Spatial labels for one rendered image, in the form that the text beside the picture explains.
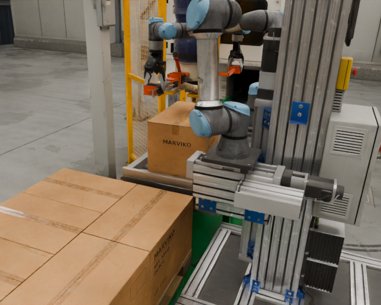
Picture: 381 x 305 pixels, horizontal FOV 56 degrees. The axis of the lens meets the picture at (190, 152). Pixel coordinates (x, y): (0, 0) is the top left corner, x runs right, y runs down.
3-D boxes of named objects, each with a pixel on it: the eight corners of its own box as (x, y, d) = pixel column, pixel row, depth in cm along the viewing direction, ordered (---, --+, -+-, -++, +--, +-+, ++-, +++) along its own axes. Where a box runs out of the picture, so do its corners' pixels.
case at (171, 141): (176, 147, 299) (177, 100, 284) (223, 154, 289) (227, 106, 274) (147, 177, 246) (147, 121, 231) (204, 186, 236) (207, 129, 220)
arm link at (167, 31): (184, 23, 169) (173, 22, 178) (162, 22, 164) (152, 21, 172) (183, 40, 172) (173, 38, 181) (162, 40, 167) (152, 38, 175)
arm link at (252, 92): (243, 104, 204) (245, 80, 199) (264, 103, 208) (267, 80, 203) (252, 110, 193) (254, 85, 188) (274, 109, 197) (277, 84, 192)
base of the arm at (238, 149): (253, 150, 165) (254, 129, 162) (245, 162, 152) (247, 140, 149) (221, 144, 170) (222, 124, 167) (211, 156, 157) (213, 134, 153)
